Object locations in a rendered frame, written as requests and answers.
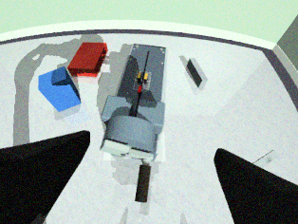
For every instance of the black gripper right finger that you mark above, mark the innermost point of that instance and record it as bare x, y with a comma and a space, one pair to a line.
254, 195

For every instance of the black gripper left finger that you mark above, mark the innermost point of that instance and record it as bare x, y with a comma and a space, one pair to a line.
32, 176

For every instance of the red block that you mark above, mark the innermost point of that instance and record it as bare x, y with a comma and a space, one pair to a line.
88, 59

